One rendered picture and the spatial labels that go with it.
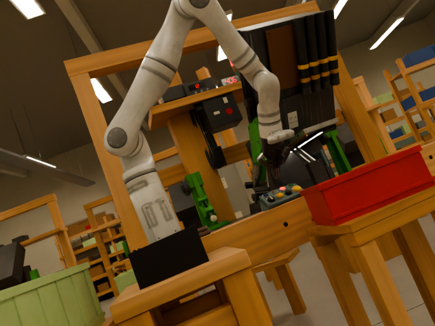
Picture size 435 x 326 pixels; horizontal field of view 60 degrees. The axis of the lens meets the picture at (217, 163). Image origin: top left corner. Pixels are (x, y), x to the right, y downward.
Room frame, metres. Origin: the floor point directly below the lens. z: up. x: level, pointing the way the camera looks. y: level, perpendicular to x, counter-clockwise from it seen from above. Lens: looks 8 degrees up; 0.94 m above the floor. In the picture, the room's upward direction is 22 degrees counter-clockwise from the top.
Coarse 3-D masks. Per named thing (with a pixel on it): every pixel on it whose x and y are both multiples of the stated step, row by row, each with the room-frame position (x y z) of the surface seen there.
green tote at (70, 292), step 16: (64, 272) 0.91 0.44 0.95; (80, 272) 1.01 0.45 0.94; (16, 288) 0.70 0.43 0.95; (32, 288) 0.75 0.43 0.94; (48, 288) 0.82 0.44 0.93; (64, 288) 0.89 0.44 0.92; (80, 288) 0.98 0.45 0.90; (0, 304) 0.64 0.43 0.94; (16, 304) 0.68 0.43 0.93; (32, 304) 0.74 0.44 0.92; (48, 304) 0.80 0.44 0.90; (64, 304) 0.87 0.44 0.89; (80, 304) 0.94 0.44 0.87; (96, 304) 1.05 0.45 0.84; (0, 320) 0.63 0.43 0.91; (16, 320) 0.67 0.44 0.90; (32, 320) 0.72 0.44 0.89; (48, 320) 0.77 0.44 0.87; (64, 320) 0.84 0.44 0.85; (80, 320) 0.92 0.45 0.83; (96, 320) 1.00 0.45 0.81
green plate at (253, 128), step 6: (252, 126) 1.60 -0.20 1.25; (252, 132) 1.61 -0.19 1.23; (258, 132) 1.55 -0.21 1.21; (252, 138) 1.62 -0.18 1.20; (258, 138) 1.55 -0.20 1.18; (252, 144) 1.63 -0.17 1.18; (258, 144) 1.55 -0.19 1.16; (252, 150) 1.63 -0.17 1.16; (258, 150) 1.56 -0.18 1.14; (252, 156) 1.64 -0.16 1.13; (258, 156) 1.57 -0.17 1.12
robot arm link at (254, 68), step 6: (252, 60) 1.02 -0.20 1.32; (258, 60) 1.04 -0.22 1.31; (246, 66) 1.03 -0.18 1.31; (252, 66) 1.03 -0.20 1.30; (258, 66) 1.08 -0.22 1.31; (246, 72) 1.04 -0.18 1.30; (252, 72) 1.09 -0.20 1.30; (258, 72) 1.09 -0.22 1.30; (246, 78) 1.10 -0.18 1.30; (252, 78) 1.10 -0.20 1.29; (252, 84) 1.10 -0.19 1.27
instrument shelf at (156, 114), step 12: (240, 84) 1.83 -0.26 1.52; (192, 96) 1.76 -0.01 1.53; (204, 96) 1.77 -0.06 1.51; (216, 96) 1.80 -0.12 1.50; (240, 96) 1.96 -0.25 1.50; (156, 108) 1.70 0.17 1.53; (168, 108) 1.72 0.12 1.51; (180, 108) 1.76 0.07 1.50; (192, 108) 1.84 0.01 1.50; (156, 120) 1.80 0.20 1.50
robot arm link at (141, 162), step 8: (144, 136) 1.02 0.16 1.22; (144, 144) 1.01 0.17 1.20; (136, 152) 0.99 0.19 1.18; (144, 152) 1.01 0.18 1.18; (120, 160) 1.02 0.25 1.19; (128, 160) 1.01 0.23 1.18; (136, 160) 1.00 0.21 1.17; (144, 160) 0.99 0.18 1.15; (152, 160) 1.00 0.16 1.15; (128, 168) 0.99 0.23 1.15; (136, 168) 0.95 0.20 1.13; (144, 168) 0.96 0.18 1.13; (152, 168) 0.97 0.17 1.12; (128, 176) 0.95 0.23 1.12; (136, 176) 0.95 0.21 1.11
